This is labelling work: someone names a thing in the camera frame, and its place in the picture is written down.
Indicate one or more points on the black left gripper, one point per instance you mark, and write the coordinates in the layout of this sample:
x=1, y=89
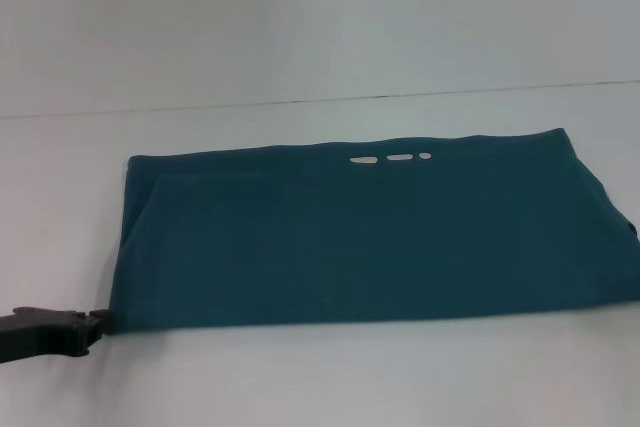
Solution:
x=35, y=334

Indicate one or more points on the teal blue shirt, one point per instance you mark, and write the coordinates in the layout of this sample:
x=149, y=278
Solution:
x=350, y=237

